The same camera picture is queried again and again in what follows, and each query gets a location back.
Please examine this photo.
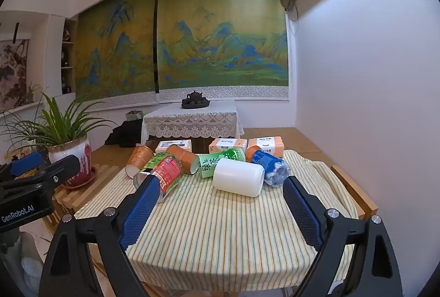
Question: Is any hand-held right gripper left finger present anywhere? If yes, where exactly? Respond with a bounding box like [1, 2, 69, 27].
[38, 174, 162, 297]

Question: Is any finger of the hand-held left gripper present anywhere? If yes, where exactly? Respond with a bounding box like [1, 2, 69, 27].
[0, 151, 45, 182]
[0, 155, 81, 195]

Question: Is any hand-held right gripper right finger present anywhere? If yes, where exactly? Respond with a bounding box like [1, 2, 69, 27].
[282, 175, 403, 297]

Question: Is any white cup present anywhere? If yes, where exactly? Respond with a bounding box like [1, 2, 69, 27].
[213, 158, 266, 198]

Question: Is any orange paper cup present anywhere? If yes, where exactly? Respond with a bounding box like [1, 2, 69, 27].
[166, 144, 199, 174]
[125, 145, 154, 177]

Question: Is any potted green plant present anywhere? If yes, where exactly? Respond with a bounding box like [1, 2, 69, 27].
[0, 91, 119, 186]

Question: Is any red pot saucer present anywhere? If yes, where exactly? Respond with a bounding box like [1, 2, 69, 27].
[62, 168, 98, 189]

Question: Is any slatted wooden stand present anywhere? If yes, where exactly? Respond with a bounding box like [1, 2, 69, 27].
[51, 163, 121, 225]

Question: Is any red label plastic bottle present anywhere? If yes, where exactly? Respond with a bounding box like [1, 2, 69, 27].
[133, 154, 184, 203]

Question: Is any wooden table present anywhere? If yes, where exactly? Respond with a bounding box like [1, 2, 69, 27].
[330, 164, 379, 219]

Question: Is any blue label plastic bottle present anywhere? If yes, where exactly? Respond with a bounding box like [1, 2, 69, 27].
[245, 145, 291, 187]

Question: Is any small potted plant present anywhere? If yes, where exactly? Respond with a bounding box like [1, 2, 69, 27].
[26, 82, 42, 104]

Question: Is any black cloth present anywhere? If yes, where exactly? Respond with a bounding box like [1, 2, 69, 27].
[105, 119, 143, 148]

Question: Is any white box with label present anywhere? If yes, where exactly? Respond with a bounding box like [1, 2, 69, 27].
[155, 140, 192, 155]

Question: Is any orange tissue pack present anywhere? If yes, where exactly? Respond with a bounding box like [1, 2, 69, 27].
[247, 137, 286, 160]
[209, 138, 248, 155]

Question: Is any striped tablecloth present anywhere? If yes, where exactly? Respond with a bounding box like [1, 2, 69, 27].
[74, 149, 358, 292]

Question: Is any hanging scroll painting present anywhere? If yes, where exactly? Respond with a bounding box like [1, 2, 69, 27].
[0, 22, 30, 112]

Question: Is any green tea bottle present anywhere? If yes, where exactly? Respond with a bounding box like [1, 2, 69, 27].
[197, 147, 246, 179]

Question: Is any white lace tablecloth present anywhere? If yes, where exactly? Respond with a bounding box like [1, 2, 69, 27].
[141, 100, 241, 148]

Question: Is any dark tea tray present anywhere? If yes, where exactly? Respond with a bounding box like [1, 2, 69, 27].
[181, 97, 210, 109]

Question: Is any narrow landscape painting blind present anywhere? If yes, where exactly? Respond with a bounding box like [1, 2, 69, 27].
[74, 0, 159, 109]

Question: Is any wide landscape painting blind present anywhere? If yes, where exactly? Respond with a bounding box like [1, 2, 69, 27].
[156, 0, 289, 102]

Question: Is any white wall shelf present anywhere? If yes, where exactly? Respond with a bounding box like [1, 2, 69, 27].
[61, 17, 78, 95]

